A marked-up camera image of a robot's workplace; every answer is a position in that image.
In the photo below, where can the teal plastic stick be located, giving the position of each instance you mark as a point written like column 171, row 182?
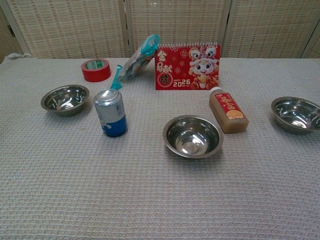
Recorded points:
column 115, row 80

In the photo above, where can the woven folding screen panel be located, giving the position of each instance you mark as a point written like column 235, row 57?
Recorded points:
column 5, row 37
column 177, row 22
column 270, row 27
column 70, row 27
column 314, row 47

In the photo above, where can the clear teal snack packet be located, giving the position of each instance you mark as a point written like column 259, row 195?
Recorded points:
column 138, row 62

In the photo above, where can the grey waffle tablecloth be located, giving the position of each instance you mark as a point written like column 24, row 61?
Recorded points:
column 150, row 195

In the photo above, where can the wide metal bowl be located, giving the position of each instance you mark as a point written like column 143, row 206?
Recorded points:
column 296, row 115

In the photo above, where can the deep metal bowl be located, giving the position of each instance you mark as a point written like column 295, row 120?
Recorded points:
column 193, row 140

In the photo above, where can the red 2026 desk calendar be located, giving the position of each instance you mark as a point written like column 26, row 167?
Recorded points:
column 180, row 67

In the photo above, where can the small metal bowl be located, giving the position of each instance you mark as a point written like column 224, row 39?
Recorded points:
column 65, row 101

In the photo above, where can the brown juice bottle red label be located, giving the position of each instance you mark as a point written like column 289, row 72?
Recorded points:
column 230, row 112

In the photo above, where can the red tape roll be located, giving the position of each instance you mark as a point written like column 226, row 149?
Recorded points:
column 98, row 73

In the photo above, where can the blue and silver drink can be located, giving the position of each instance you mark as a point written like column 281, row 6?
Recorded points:
column 111, row 112

